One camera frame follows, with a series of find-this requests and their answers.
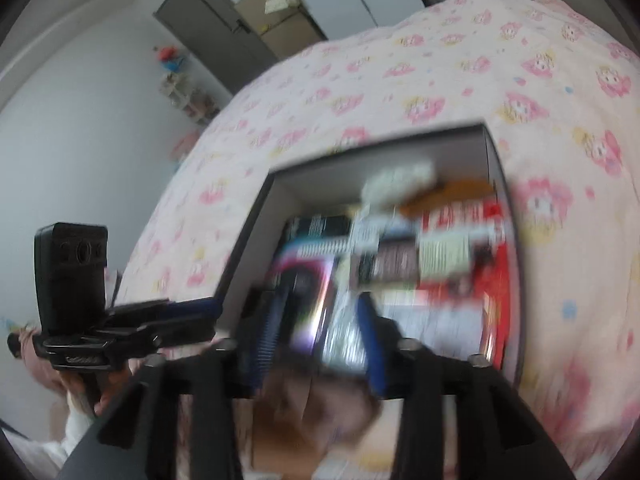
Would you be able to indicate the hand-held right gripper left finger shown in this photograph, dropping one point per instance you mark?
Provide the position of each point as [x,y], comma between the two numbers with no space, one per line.
[265,330]

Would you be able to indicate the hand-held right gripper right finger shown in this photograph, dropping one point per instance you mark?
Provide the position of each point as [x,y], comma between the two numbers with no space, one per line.
[372,347]

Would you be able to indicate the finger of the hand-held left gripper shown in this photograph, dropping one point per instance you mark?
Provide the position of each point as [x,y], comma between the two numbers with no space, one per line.
[170,307]
[175,332]

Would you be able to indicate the black cardboard box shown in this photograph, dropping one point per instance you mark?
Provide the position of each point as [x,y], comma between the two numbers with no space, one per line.
[250,240]

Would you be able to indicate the person's left hand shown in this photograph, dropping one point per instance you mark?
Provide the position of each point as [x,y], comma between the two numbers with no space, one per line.
[112,395]

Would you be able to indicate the pink purple round case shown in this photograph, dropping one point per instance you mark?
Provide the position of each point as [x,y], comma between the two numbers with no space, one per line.
[310,285]

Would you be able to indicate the black packet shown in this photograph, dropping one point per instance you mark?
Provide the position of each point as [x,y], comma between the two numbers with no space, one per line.
[315,227]

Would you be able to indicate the red packet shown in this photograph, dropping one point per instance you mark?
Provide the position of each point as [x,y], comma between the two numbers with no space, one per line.
[480,280]

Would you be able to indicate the white fluffy scrunchie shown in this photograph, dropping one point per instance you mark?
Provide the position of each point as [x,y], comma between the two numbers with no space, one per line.
[397,182]

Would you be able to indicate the orange brown packet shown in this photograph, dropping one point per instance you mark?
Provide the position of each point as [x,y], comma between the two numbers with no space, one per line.
[450,192]

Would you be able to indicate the white toy shelf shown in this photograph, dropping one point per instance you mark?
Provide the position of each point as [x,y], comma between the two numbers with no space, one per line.
[190,97]

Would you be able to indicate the red blue toy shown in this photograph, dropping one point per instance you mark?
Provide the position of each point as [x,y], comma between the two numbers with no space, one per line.
[170,57]

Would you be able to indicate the pink printed blanket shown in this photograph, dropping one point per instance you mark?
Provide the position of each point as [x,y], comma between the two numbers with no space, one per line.
[565,170]

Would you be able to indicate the grey door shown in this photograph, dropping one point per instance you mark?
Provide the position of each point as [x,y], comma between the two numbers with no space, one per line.
[210,15]

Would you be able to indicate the beige cabinet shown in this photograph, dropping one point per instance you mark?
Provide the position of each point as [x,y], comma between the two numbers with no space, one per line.
[280,15]

